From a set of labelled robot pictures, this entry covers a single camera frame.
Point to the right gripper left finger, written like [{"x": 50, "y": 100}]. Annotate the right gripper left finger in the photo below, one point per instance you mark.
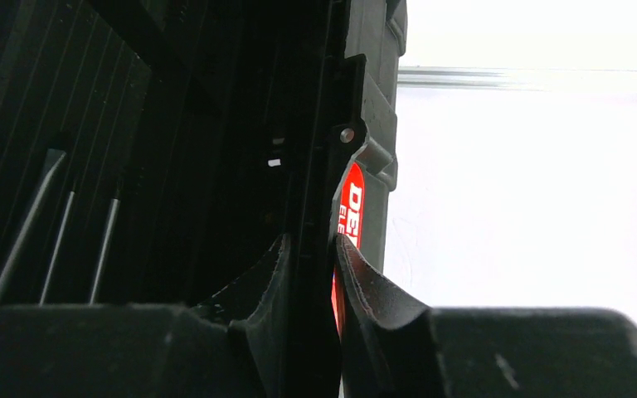
[{"x": 232, "y": 345}]

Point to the yellow black short screwdriver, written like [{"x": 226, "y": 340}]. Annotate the yellow black short screwdriver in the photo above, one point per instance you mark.
[{"x": 27, "y": 200}]

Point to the black plastic toolbox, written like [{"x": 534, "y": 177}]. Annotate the black plastic toolbox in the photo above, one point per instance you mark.
[{"x": 220, "y": 126}]

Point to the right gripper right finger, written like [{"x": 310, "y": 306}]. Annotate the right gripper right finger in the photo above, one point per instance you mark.
[{"x": 396, "y": 346}]

